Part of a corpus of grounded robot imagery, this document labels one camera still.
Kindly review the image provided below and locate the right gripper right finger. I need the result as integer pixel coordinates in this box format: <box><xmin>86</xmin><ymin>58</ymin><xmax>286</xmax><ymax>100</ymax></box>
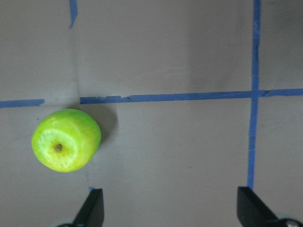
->
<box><xmin>237</xmin><ymin>186</ymin><xmax>280</xmax><ymax>227</ymax></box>

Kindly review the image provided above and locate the green apple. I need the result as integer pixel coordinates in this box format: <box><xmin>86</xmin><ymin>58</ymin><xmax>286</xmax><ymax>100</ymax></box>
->
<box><xmin>31</xmin><ymin>109</ymin><xmax>101</xmax><ymax>173</ymax></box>

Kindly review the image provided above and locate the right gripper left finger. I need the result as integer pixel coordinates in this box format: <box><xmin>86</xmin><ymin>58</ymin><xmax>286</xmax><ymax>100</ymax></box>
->
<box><xmin>72</xmin><ymin>189</ymin><xmax>104</xmax><ymax>227</ymax></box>

